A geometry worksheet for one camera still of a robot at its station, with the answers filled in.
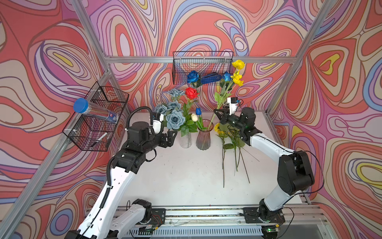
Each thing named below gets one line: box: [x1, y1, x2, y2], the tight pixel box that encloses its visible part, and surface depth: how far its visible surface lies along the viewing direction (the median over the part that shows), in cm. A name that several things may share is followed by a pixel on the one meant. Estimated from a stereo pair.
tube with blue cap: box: [73, 97, 119, 124], surface depth 66 cm
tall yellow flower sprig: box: [206, 59, 246, 131], surface depth 75 cm
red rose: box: [185, 87, 199, 100], surface depth 77 cm
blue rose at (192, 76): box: [186, 70, 200, 84], surface depth 76 cm
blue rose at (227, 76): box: [222, 71, 232, 82], surface depth 77 cm
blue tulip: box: [195, 107, 202, 116], surface depth 83 cm
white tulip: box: [191, 113, 198, 122], surface depth 79 cm
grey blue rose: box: [165, 110, 186, 130], surface depth 72 cm
